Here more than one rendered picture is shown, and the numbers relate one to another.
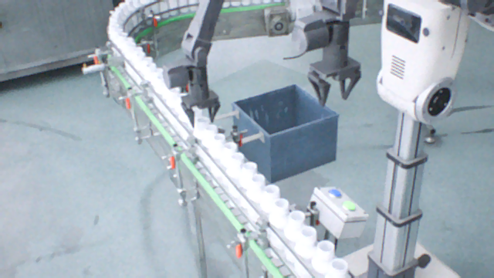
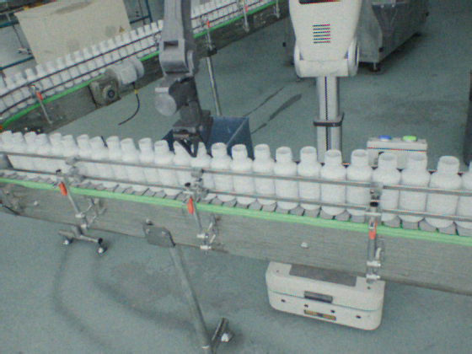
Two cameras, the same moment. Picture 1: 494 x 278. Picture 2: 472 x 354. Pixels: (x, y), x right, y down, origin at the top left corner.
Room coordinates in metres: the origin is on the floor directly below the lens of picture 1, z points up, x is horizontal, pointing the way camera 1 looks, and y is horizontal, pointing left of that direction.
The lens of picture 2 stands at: (0.68, 0.61, 1.65)
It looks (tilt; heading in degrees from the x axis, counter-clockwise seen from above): 33 degrees down; 325
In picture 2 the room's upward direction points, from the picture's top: 11 degrees counter-clockwise
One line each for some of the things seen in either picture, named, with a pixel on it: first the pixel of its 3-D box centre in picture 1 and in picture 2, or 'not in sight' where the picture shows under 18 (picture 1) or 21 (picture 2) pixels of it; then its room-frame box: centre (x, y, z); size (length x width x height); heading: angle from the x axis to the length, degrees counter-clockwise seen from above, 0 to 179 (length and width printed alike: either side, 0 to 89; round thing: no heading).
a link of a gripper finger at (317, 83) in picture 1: (327, 86); (388, 12); (1.13, -0.19, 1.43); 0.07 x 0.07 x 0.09; 26
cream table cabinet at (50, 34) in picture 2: not in sight; (86, 50); (5.73, -1.14, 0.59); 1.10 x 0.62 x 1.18; 99
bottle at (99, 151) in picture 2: (164, 96); (104, 162); (1.79, 0.30, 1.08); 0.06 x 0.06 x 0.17
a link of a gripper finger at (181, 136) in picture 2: (195, 113); (192, 139); (1.46, 0.16, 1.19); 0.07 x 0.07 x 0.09; 26
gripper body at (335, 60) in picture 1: (335, 56); not in sight; (1.14, -0.20, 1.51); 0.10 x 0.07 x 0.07; 116
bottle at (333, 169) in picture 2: (258, 203); (333, 182); (1.15, -0.02, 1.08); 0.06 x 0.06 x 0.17
